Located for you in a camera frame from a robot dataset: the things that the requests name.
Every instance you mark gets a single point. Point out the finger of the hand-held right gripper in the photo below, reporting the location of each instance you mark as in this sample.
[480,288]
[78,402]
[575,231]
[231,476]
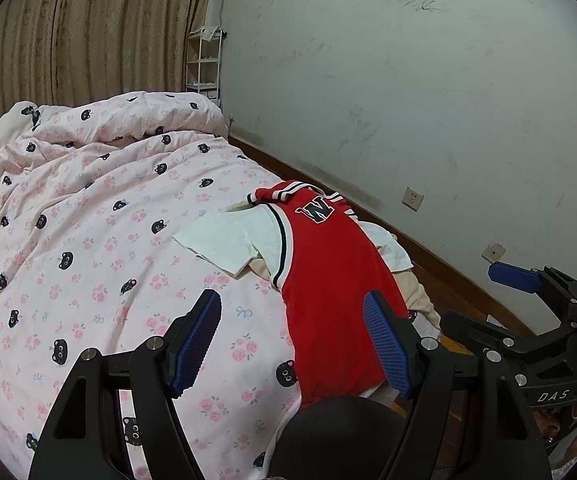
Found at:
[483,337]
[513,277]

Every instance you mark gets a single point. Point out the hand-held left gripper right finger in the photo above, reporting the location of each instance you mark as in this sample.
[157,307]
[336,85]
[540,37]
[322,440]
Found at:
[388,345]

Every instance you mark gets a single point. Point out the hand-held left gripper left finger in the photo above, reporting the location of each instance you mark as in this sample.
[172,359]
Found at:
[196,345]

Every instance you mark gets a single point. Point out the red and white jersey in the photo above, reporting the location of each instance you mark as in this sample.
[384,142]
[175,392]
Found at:
[328,280]

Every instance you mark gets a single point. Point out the person's right hand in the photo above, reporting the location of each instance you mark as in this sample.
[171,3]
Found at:
[561,422]

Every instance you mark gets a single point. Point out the brown wooden baseboard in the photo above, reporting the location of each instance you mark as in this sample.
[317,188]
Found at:
[438,265]

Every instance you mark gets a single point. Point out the pink cat-print blanket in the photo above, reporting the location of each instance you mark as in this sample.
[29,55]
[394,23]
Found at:
[93,210]

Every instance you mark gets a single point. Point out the white shelf rack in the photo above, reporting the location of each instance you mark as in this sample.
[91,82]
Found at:
[203,60]

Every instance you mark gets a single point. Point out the beige patterned curtain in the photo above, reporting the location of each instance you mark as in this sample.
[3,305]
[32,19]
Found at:
[93,25]

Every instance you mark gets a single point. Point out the white wall socket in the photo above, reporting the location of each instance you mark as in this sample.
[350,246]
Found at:
[412,198]
[493,252]

